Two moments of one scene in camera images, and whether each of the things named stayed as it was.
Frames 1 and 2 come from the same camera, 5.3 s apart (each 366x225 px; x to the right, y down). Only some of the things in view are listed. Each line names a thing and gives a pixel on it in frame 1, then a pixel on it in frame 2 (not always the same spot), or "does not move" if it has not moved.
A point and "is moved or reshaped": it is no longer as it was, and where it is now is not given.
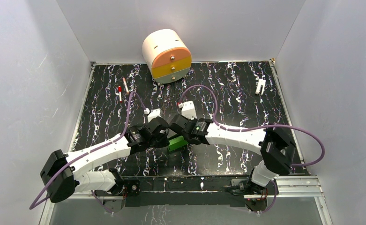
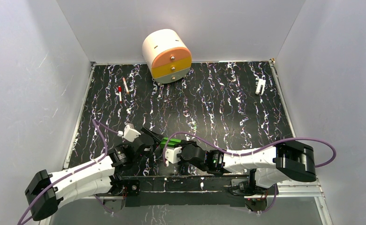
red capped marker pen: x=120 y=91 does not move
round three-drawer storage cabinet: x=167 y=56 does not move
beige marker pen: x=125 y=85 does not move
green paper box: x=176 y=143 is moved or reshaped
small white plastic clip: x=260 y=86 does not move
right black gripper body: x=187 y=137 -> x=181 y=145
